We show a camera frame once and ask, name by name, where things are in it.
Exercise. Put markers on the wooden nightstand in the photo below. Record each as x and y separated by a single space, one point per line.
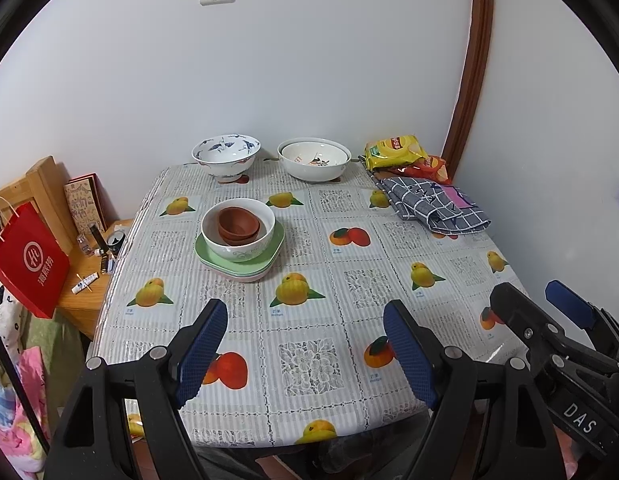
89 305

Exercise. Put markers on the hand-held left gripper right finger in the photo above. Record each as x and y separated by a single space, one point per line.
409 355

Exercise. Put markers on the green cloth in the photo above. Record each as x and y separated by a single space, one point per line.
49 345

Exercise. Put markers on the colourful blanket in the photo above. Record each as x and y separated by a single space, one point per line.
14 410

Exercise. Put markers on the white bowl with grey pattern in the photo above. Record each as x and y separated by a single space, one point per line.
239 253

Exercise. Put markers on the orange chip bag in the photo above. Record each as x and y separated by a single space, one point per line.
434 165

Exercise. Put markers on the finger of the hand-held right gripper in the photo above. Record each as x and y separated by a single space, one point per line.
572 305
519 312

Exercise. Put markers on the white tube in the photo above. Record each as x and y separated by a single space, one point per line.
84 285

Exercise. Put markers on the small dark vial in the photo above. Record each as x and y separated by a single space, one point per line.
107 264

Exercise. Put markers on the large white bowl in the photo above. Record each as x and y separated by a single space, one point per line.
314 173

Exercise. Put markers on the red paper bag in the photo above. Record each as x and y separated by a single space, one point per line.
32 270

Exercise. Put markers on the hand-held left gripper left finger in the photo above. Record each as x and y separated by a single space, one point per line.
202 355

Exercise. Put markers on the white spotted bedding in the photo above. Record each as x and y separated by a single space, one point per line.
4 325

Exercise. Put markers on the small brown bowl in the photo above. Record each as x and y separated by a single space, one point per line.
244 242
237 217

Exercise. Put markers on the white bowl with orange print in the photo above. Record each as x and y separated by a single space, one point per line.
309 154

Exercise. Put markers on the small glass bottle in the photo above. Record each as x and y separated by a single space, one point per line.
83 246

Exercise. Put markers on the fruit printed tablecloth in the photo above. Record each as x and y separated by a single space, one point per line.
314 310

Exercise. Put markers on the green plate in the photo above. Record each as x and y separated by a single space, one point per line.
209 257

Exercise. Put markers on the brown wooden door frame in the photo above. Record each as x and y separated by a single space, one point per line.
472 60

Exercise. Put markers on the grey checked cloth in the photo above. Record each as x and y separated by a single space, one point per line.
429 210

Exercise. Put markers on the black bottle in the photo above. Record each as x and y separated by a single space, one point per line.
98 237

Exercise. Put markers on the patterned brown box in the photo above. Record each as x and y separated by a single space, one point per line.
84 205

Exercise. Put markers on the blue patterned white bowl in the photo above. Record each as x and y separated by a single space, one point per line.
224 160

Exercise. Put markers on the yellow chip bag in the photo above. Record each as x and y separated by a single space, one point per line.
394 152

